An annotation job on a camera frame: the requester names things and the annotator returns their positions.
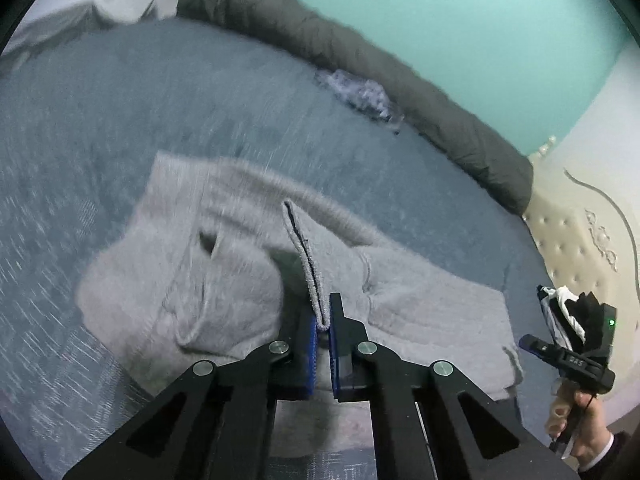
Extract dark olive duvet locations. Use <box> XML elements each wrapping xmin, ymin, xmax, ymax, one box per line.
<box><xmin>176</xmin><ymin>0</ymin><xmax>535</xmax><ymax>216</ymax></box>

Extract white pillow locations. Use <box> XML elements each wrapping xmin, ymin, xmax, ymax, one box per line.
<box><xmin>0</xmin><ymin>0</ymin><xmax>193</xmax><ymax>61</ymax></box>

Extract crumpled blue-grey underwear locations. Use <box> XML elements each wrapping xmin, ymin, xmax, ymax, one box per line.
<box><xmin>314</xmin><ymin>69</ymin><xmax>406</xmax><ymax>136</ymax></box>

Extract person's right hand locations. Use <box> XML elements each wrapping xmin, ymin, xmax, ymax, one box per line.
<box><xmin>544</xmin><ymin>390</ymin><xmax>616</xmax><ymax>471</ymax></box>

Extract grey quilted sweatshirt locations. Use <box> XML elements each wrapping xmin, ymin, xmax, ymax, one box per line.
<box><xmin>75</xmin><ymin>152</ymin><xmax>526</xmax><ymax>461</ymax></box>

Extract cream tufted headboard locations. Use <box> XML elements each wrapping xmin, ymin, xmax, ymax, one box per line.
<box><xmin>522</xmin><ymin>35</ymin><xmax>640</xmax><ymax>426</ymax></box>

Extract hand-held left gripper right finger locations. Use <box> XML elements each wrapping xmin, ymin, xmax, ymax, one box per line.
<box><xmin>329</xmin><ymin>292</ymin><xmax>581</xmax><ymax>480</ymax></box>

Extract blue woven bed sheet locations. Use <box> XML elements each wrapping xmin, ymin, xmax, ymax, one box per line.
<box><xmin>0</xmin><ymin>17</ymin><xmax>566</xmax><ymax>480</ymax></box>

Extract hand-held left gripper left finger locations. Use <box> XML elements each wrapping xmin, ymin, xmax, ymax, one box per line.
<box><xmin>62</xmin><ymin>305</ymin><xmax>321</xmax><ymax>480</ymax></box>

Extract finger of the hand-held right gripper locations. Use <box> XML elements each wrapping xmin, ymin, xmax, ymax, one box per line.
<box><xmin>518</xmin><ymin>334</ymin><xmax>556</xmax><ymax>364</ymax></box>

